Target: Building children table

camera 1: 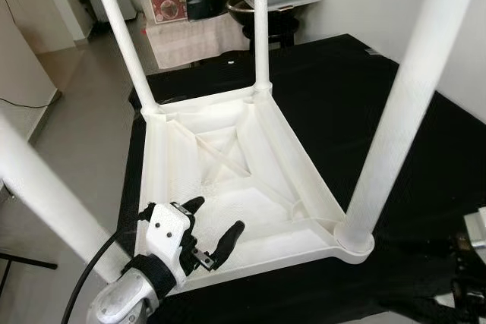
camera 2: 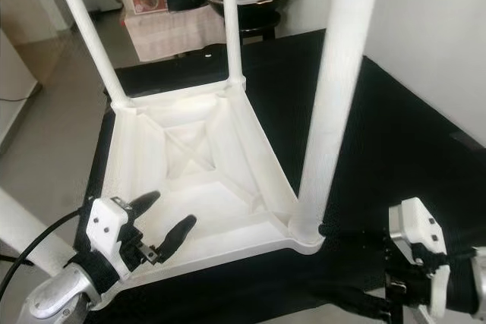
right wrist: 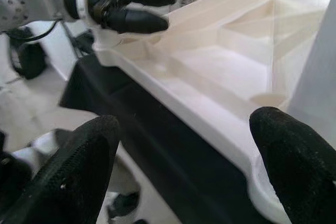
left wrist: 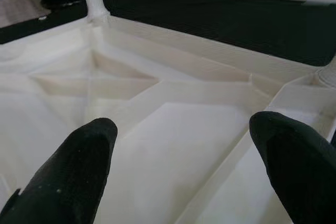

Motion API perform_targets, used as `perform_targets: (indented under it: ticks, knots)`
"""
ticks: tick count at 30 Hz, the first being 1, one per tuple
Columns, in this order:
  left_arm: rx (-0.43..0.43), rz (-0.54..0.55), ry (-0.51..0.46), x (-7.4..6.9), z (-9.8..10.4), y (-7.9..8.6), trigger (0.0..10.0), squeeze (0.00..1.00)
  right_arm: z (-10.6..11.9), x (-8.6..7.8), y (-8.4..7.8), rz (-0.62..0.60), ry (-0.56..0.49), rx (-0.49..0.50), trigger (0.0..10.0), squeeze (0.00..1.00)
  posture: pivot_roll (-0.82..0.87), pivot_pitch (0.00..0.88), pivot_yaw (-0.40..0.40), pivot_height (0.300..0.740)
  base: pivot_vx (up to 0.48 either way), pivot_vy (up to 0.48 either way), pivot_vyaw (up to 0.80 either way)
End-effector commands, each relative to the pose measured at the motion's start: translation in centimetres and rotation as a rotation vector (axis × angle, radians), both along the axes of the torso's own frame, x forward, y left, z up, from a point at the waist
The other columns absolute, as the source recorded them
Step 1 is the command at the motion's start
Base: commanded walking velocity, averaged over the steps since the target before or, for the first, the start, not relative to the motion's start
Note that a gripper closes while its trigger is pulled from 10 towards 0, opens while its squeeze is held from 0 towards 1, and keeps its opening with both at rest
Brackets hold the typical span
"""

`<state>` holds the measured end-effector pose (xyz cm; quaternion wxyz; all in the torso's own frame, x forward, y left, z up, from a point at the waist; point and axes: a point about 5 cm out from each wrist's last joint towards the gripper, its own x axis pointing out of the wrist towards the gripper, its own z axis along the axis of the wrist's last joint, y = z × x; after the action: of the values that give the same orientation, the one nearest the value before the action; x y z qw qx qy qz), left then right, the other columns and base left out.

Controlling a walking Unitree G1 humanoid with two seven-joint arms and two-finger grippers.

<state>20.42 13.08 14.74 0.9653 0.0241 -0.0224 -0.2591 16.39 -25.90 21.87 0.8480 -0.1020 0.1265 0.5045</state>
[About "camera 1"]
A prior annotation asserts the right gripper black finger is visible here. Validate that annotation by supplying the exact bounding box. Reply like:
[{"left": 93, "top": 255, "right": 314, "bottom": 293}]
[
  {"left": 395, "top": 297, "right": 460, "bottom": 324},
  {"left": 376, "top": 241, "right": 456, "bottom": 258}
]

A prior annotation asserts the white plastic table top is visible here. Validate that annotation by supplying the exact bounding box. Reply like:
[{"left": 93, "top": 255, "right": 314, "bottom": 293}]
[{"left": 129, "top": 85, "right": 376, "bottom": 294}]

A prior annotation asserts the black tablecloth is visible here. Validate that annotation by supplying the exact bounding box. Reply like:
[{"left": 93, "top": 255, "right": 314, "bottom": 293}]
[{"left": 118, "top": 33, "right": 486, "bottom": 324}]

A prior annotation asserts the black round basin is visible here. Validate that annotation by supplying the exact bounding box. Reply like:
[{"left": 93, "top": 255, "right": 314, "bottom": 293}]
[{"left": 226, "top": 0, "right": 301, "bottom": 50}]

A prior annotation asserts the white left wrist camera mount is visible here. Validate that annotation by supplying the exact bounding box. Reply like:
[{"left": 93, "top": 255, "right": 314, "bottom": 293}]
[{"left": 135, "top": 203, "right": 192, "bottom": 288}]

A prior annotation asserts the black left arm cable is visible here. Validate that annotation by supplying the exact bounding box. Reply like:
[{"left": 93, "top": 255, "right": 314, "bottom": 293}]
[{"left": 61, "top": 229, "right": 141, "bottom": 324}]

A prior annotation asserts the thin black wall cable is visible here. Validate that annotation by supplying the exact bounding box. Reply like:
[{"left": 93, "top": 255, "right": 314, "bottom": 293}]
[{"left": 0, "top": 95, "right": 58, "bottom": 110}]

